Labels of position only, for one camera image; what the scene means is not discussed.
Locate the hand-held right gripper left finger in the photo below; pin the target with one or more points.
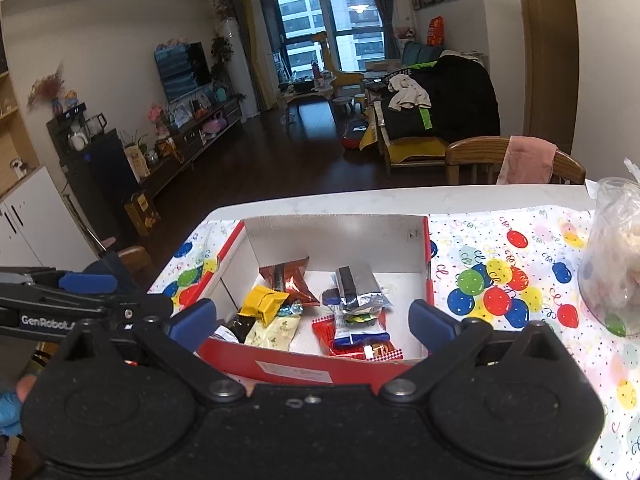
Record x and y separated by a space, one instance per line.
192 325

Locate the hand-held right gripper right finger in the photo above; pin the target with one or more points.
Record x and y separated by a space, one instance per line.
432 324

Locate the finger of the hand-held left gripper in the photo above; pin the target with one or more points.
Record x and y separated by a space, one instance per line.
87 281
140 305

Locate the dark snack packet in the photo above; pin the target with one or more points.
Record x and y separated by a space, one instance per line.
237 331

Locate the small green candy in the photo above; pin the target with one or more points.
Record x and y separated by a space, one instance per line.
360 319

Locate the yellow snack packet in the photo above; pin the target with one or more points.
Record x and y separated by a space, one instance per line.
262 305

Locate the white blue snack packet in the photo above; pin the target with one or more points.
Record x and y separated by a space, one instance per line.
357 335

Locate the cream snack packet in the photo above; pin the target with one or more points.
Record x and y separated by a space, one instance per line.
275 332

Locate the silver snack packet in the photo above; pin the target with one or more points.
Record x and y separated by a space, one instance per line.
357 282

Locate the blue foil candy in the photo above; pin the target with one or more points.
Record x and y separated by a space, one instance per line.
290 310

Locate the dark blue candy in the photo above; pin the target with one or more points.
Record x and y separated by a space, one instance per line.
331 296

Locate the red snack packet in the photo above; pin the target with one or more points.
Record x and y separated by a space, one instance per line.
325 332

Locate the brown orange snack packet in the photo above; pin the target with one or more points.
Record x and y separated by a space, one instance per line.
290 275

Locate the red cardboard box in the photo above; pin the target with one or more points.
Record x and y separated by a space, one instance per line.
300 367

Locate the person's left hand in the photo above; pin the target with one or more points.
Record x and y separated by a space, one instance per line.
25 387

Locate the blue jeans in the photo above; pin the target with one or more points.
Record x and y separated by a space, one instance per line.
124 274

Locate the wooden chair with jeans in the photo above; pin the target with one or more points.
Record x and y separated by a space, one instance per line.
132 260

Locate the white cabinet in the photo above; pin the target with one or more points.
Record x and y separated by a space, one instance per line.
40 230

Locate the yellow paper bag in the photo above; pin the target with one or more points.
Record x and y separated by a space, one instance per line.
142 215

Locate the balloon print tablecloth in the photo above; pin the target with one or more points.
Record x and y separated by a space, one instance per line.
500 260

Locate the black cabinet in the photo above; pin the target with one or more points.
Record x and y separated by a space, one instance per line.
100 180

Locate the white paper bag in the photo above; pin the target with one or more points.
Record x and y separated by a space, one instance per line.
136 160

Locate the wooden chair with towel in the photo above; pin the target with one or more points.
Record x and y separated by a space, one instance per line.
475 155

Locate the wooden armchair yellow cushion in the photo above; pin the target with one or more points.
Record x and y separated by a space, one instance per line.
415 150

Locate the dark television cabinet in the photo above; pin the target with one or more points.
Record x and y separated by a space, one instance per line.
200 135

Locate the pink flowers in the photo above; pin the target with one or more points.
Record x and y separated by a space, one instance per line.
157 115

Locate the clear plastic bag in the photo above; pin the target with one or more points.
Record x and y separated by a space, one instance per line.
610 260

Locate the pink towel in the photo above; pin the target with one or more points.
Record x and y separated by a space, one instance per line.
527 160

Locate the dried flower bouquet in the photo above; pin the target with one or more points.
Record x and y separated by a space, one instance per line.
47 85

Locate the red blue toy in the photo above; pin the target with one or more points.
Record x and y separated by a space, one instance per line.
355 132

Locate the black jacket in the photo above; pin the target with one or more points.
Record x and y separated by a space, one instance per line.
465 95

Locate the white garment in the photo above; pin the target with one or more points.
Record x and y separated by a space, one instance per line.
407 94

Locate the television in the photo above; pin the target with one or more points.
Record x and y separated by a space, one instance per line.
182 70

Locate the small yellow stool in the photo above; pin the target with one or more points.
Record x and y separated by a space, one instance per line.
361 100

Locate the small white stool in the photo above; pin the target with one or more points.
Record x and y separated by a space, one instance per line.
342 102

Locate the wooden coffee table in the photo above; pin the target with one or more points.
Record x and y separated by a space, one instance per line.
305 95

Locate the green houseplant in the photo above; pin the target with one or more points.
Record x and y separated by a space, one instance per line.
221 55

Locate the white standing air conditioner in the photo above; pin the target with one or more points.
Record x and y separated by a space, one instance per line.
240 60

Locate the teal sofa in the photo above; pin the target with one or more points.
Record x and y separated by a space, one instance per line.
415 52

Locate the yellow grey curtain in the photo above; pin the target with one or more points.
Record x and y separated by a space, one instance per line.
260 60

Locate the wooden door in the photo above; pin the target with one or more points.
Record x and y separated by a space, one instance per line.
550 60

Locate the red orange bag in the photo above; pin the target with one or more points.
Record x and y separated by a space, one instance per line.
435 30

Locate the balcony window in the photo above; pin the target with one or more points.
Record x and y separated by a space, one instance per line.
305 20

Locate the wooden wall shelf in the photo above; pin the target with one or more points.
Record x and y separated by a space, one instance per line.
12 135

